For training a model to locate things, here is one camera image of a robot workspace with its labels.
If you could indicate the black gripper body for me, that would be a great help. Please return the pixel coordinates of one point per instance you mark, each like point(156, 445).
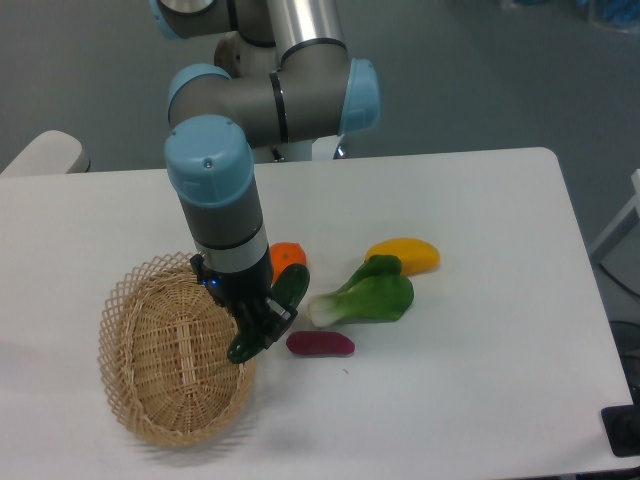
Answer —
point(250, 286)

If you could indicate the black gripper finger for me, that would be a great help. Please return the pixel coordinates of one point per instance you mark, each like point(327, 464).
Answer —
point(249, 338)
point(274, 321)

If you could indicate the green cucumber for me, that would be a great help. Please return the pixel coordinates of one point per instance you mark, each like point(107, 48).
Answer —
point(289, 289)

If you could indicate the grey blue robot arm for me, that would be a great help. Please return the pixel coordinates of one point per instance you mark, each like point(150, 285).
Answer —
point(218, 120)

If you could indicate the woven wicker basket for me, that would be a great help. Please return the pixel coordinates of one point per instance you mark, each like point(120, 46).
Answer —
point(163, 356)

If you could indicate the purple sweet potato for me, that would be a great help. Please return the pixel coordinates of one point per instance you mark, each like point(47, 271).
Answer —
point(319, 343)

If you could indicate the orange tangerine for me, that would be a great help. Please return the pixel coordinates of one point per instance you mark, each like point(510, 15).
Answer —
point(284, 254)

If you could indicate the green bok choy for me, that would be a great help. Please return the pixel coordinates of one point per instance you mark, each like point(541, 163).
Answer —
point(377, 292)

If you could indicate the yellow mango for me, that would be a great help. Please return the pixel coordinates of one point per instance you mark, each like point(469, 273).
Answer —
point(416, 255)

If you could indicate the beige chair seat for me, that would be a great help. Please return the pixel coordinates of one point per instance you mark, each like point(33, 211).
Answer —
point(52, 152)

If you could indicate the black device at edge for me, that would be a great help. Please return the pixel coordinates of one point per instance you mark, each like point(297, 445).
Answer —
point(621, 424)

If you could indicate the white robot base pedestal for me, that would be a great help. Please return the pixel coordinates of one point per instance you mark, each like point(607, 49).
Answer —
point(324, 148)

